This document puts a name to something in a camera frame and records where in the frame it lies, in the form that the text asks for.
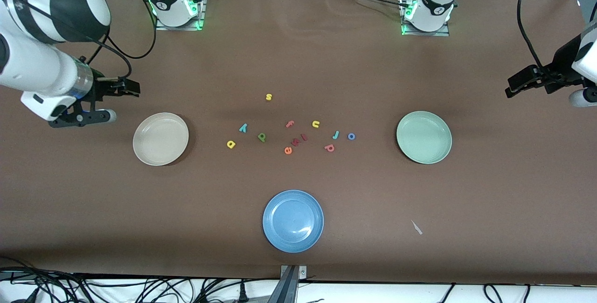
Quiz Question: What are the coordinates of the brown beige plate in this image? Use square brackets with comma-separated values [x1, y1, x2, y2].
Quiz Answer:
[132, 112, 190, 166]

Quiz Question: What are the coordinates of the green plate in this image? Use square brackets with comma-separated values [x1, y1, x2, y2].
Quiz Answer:
[396, 110, 452, 165]

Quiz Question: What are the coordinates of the brown table cover sheet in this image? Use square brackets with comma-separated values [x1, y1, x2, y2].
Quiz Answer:
[0, 0, 597, 286]

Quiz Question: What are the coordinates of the blue plate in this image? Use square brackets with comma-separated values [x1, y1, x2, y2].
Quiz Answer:
[262, 190, 325, 253]

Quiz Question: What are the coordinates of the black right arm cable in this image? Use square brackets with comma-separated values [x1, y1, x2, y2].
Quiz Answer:
[86, 0, 158, 80]

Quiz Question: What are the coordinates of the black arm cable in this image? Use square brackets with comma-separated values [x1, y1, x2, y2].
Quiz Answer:
[517, 0, 552, 73]
[86, 0, 158, 80]

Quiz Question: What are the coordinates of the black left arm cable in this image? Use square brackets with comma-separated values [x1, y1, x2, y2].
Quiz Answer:
[517, 0, 552, 73]

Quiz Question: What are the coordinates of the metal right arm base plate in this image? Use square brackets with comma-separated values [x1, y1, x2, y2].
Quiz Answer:
[155, 0, 208, 31]

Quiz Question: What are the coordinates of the aluminium frame post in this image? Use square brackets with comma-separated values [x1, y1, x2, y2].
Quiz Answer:
[268, 265, 308, 303]

